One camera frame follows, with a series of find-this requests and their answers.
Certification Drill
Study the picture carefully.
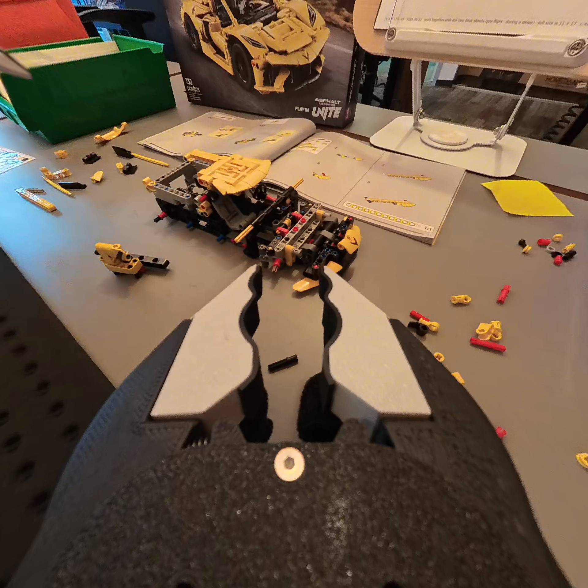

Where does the grey desk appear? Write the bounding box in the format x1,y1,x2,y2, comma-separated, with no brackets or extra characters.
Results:
0,60,588,588

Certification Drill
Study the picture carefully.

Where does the open instruction booklet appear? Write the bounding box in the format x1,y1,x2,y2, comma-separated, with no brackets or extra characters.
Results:
138,111,467,245

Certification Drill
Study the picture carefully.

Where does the yellow black toy car model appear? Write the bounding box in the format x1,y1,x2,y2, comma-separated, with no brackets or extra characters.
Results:
142,149,364,293

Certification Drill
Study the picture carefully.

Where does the yellow brick beam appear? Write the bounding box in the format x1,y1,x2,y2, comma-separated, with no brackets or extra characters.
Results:
15,187,57,213

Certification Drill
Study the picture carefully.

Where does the stack of white papers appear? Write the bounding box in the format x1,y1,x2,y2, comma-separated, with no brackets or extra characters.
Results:
8,39,121,70

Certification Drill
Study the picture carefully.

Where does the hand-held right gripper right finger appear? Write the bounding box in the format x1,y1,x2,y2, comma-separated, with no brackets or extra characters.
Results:
320,266,432,422

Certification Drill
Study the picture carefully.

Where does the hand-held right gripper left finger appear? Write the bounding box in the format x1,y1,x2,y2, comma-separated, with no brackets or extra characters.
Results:
151,264,263,424

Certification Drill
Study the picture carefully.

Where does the wooden document stand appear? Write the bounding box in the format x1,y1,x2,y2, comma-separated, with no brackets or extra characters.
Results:
353,0,588,178

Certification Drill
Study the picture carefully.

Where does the green plastic bin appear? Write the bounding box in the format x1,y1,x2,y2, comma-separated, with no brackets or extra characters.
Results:
0,34,177,144

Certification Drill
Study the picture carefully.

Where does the small yellow brick assembly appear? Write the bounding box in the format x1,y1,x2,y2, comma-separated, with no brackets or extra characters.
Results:
94,243,170,278

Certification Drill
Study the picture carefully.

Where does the printed instruction sheet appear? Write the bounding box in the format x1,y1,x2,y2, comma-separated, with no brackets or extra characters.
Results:
374,0,588,37

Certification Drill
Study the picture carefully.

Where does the black perforated pad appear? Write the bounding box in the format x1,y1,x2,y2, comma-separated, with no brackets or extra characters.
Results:
0,248,115,588

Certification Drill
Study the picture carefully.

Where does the toy car box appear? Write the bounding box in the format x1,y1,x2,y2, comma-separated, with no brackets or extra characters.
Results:
164,0,360,130

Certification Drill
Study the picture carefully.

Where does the black coiled cable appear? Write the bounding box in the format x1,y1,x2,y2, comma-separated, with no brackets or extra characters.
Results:
557,102,588,144

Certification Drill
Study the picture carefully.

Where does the red plastic bin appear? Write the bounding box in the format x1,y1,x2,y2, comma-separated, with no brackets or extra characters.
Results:
0,0,89,49

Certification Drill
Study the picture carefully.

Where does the printed leaflet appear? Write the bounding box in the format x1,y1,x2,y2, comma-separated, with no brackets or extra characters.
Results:
0,147,36,175

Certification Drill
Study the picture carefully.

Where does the yellow paper note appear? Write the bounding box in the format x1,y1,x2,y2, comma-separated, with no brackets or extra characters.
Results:
481,180,573,217

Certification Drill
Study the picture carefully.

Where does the pile of small brick pins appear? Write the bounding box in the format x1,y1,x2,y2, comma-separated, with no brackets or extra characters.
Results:
518,233,577,266

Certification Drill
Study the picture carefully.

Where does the yellow curved panel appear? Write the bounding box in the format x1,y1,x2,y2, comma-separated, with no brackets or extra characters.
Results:
94,122,129,142

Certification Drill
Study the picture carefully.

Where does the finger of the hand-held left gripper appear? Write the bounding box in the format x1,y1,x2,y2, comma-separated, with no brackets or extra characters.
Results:
0,46,34,81

